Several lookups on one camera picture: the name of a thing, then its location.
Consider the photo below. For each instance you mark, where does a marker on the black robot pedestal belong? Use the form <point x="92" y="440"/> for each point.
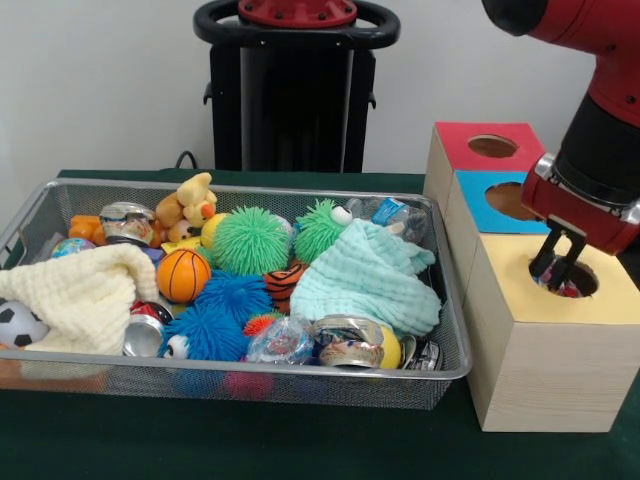
<point x="290" y="100"/>

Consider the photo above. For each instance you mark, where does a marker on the green spiky rubber ball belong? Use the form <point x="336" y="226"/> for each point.
<point x="250" y="242"/>

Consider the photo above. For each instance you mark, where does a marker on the small orange basketball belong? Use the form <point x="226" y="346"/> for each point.
<point x="183" y="275"/>

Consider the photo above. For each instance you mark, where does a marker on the cream muslin cloth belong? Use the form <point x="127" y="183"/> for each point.
<point x="85" y="300"/>

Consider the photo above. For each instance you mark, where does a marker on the clear mesh bin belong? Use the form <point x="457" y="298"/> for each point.
<point x="350" y="388"/>

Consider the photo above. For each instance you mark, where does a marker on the dark green table cloth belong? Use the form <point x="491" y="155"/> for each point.
<point x="300" y="440"/>

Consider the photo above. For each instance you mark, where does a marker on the yellow plush animal toy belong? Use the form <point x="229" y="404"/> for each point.
<point x="192" y="203"/>

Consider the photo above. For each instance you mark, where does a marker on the wooden box with three holes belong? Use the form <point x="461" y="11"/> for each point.
<point x="550" y="370"/>

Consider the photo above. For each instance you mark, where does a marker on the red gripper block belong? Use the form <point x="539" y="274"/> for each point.
<point x="590" y="222"/>

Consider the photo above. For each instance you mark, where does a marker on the colourful patterned knotted toy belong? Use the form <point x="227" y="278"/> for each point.
<point x="572" y="291"/>

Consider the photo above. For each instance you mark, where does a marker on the orange tiger striped ball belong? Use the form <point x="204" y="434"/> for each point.
<point x="285" y="285"/>

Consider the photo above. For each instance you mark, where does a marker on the green furry monster toy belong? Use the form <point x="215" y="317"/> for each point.
<point x="315" y="232"/>

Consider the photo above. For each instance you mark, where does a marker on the blue furry monster toy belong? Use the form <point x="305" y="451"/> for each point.
<point x="215" y="335"/>

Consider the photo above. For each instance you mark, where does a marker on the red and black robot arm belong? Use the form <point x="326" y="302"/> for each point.
<point x="600" y="80"/>

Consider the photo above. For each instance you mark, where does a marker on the small black white soccer ball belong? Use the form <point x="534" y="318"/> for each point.
<point x="18" y="325"/>

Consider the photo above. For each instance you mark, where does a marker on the mint green muslin cloth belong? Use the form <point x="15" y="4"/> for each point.
<point x="370" y="280"/>

